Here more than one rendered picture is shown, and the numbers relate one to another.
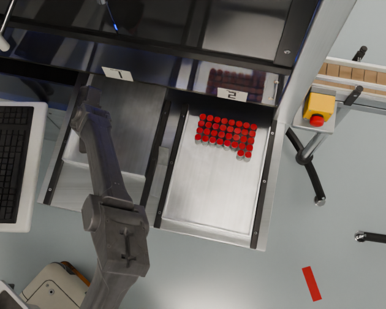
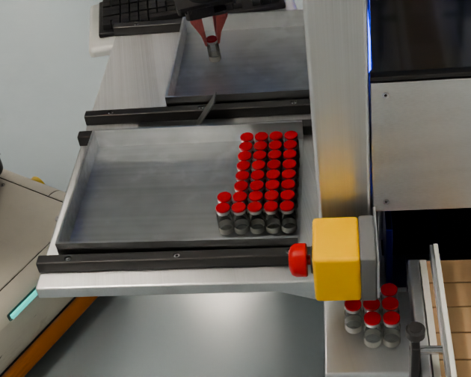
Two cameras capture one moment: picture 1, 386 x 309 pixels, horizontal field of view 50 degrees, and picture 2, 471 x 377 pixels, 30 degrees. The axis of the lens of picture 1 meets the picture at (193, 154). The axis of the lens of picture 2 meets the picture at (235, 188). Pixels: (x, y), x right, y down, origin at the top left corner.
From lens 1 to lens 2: 1.14 m
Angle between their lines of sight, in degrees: 49
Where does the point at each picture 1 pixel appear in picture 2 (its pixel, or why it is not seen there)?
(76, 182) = (153, 50)
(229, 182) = (173, 214)
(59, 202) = (121, 42)
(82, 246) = not seen: hidden behind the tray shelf
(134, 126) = (262, 81)
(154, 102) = not seen: hidden behind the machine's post
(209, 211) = (113, 198)
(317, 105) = (326, 230)
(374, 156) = not seen: outside the picture
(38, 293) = (57, 205)
